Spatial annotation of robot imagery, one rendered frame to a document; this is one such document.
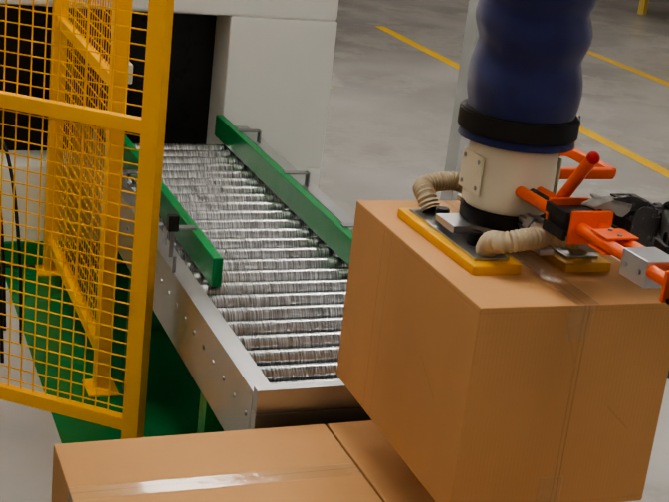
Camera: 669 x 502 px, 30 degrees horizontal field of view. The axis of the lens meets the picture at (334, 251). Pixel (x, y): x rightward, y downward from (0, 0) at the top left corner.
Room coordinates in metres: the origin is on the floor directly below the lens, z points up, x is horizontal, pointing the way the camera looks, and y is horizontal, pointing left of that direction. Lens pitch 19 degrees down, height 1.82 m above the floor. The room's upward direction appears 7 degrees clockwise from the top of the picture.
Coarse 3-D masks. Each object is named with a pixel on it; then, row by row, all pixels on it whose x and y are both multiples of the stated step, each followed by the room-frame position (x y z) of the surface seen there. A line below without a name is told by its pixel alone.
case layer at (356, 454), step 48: (240, 432) 2.40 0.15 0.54; (288, 432) 2.43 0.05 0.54; (336, 432) 2.45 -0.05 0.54; (96, 480) 2.13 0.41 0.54; (144, 480) 2.16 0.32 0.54; (192, 480) 2.18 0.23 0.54; (240, 480) 2.20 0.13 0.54; (288, 480) 2.22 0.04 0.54; (336, 480) 2.25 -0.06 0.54; (384, 480) 2.27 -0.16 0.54
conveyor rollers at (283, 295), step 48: (192, 144) 4.69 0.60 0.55; (192, 192) 4.12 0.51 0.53; (240, 192) 4.18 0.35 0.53; (240, 240) 3.64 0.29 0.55; (288, 240) 3.70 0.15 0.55; (240, 288) 3.25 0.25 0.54; (288, 288) 3.31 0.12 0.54; (336, 288) 3.36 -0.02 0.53; (240, 336) 2.90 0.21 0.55; (288, 336) 2.94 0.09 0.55; (336, 336) 2.99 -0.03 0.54
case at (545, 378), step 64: (384, 256) 2.32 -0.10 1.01; (448, 256) 2.18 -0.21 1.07; (512, 256) 2.23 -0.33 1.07; (384, 320) 2.28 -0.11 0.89; (448, 320) 2.03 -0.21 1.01; (512, 320) 1.96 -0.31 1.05; (576, 320) 2.00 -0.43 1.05; (640, 320) 2.05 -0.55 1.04; (384, 384) 2.24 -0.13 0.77; (448, 384) 2.00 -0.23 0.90; (512, 384) 1.96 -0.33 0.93; (576, 384) 2.01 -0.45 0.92; (640, 384) 2.06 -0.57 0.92; (448, 448) 1.97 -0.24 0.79; (512, 448) 1.97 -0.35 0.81; (576, 448) 2.02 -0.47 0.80; (640, 448) 2.07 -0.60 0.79
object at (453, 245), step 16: (400, 208) 2.40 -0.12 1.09; (416, 208) 2.39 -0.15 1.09; (448, 208) 2.33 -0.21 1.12; (416, 224) 2.32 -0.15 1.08; (432, 224) 2.30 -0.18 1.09; (432, 240) 2.25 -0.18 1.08; (448, 240) 2.22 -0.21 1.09; (464, 240) 2.22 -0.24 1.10; (464, 256) 2.14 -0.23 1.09; (480, 256) 2.13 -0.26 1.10; (496, 256) 2.14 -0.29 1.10; (480, 272) 2.10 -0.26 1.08; (496, 272) 2.11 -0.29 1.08; (512, 272) 2.12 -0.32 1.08
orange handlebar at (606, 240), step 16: (576, 160) 2.55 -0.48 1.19; (560, 176) 2.39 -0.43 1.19; (592, 176) 2.42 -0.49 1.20; (608, 176) 2.43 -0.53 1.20; (528, 192) 2.19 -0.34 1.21; (544, 192) 2.21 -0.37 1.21; (544, 208) 2.12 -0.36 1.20; (592, 240) 1.98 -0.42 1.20; (608, 240) 1.95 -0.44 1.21; (624, 240) 1.97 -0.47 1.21; (656, 272) 1.82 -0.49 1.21
